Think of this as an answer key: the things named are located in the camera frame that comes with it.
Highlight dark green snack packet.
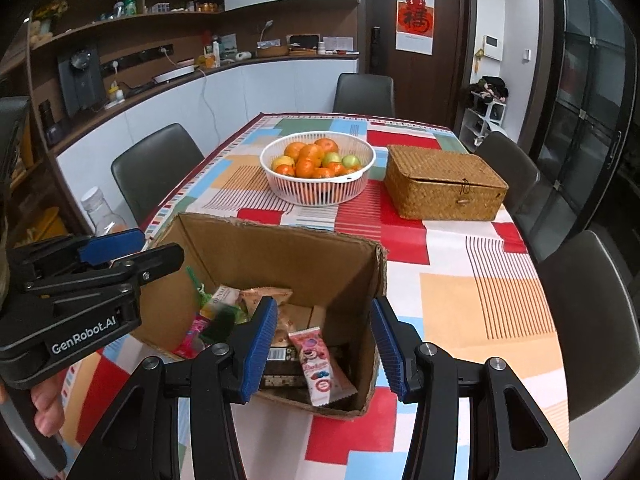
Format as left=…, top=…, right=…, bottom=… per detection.
left=200, top=307, right=240, bottom=346

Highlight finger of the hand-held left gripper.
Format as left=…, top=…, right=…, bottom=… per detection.
left=22, top=242, right=186, bottom=321
left=7, top=228, right=147, bottom=291

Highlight glass door cabinet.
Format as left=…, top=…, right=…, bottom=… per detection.
left=530, top=0, right=640, bottom=241

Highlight white green snack packet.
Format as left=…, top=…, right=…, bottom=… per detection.
left=207, top=285, right=241, bottom=311

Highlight patchwork tablecloth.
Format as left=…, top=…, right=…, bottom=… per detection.
left=65, top=112, right=571, bottom=480

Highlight wicker lidded box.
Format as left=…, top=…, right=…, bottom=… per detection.
left=384, top=144, right=510, bottom=222

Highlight pink candy packet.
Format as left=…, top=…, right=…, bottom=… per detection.
left=172, top=315, right=213, bottom=360

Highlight dark chocolate bar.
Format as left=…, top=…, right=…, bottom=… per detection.
left=260, top=342, right=306, bottom=390

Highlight dark cloth pile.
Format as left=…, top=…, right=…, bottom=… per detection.
left=469, top=76, right=510, bottom=102

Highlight grey dining chair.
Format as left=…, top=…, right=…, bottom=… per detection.
left=111, top=122, right=206, bottom=226
left=535, top=230, right=640, bottom=423
left=472, top=131, right=542, bottom=261
left=332, top=73, right=397, bottom=117

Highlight pink strawberry snack packet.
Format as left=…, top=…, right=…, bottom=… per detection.
left=287, top=326, right=358, bottom=407

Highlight white power cable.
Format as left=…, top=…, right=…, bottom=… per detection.
left=200, top=67, right=223, bottom=146

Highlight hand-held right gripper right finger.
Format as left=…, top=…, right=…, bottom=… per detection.
left=369, top=295, right=583, bottom=480

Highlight white shoe rack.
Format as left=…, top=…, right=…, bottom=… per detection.
left=457, top=100, right=507, bottom=153

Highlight black water dispenser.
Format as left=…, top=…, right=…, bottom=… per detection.
left=56, top=46, right=108, bottom=117

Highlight white plastic fruit basket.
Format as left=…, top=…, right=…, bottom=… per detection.
left=260, top=131, right=377, bottom=207

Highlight brown door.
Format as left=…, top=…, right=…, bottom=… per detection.
left=359, top=0, right=473, bottom=131

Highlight person's left hand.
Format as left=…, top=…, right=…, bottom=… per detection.
left=30, top=376, right=67, bottom=437

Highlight green lollipop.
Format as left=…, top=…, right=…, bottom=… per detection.
left=186, top=266, right=213, bottom=311

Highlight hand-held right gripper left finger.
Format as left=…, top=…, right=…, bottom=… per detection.
left=65, top=296, right=279, bottom=480

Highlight clear plastic bottle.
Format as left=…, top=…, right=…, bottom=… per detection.
left=81, top=186, right=128, bottom=236

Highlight cardboard box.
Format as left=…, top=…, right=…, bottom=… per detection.
left=132, top=212, right=388, bottom=417

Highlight pile of oranges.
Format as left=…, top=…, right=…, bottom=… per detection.
left=274, top=137, right=351, bottom=180

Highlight yellow flowers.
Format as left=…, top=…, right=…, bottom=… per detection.
left=34, top=0, right=70, bottom=21

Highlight white base cabinets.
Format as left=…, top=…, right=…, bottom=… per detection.
left=55, top=55, right=361, bottom=211

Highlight black power socket strip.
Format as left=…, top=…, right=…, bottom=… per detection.
left=100, top=44, right=175, bottom=73

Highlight brown snack packet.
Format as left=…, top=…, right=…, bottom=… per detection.
left=235, top=286, right=294, bottom=313

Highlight red wall calendar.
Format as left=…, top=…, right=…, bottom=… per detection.
left=396, top=0, right=436, bottom=56

